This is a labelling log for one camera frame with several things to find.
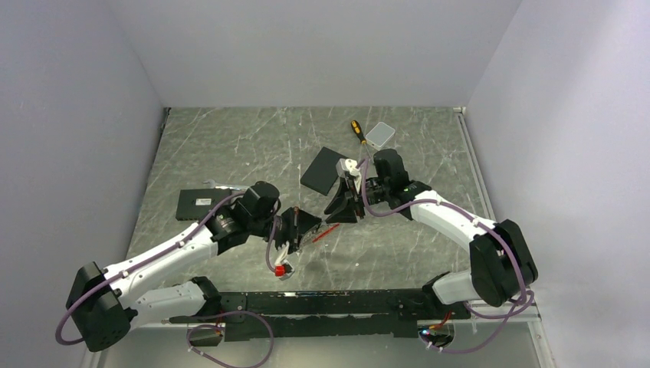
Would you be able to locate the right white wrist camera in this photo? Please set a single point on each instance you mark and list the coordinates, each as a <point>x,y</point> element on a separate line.
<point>347,169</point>

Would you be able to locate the aluminium frame rail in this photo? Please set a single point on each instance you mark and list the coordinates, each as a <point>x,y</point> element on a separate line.
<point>508,312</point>

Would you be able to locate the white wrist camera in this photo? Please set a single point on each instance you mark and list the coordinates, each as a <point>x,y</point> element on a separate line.
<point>347,169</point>
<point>282,268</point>

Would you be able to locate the black rectangular block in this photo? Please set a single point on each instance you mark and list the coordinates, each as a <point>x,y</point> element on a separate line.
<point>321,174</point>

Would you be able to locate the silver open-end wrench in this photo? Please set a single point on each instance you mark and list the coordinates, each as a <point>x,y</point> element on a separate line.
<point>212,184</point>

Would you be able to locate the yellow black screwdriver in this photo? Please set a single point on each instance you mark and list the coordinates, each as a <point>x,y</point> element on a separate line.
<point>357,129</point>

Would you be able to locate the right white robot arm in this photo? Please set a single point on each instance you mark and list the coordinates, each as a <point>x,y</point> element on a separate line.
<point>501,265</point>

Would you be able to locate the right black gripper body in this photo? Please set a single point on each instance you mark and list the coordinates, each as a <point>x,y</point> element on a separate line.
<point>375,189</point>

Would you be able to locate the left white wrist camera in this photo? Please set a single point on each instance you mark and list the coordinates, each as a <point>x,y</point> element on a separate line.
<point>282,268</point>

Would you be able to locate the small white square box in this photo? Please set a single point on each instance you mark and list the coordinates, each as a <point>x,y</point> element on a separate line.
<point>379,136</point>

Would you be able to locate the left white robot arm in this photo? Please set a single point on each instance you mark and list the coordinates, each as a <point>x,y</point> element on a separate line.
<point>106,303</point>

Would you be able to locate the black network switch box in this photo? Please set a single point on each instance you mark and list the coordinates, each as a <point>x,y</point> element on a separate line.
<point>194,204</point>

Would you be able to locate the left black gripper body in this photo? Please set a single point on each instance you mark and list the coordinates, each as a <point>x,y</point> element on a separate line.
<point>286,229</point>

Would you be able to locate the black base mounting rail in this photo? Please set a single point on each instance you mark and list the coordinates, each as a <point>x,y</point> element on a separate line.
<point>258,326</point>

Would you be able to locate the red and white keychain tag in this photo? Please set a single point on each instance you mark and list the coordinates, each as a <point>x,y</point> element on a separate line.
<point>320,234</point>

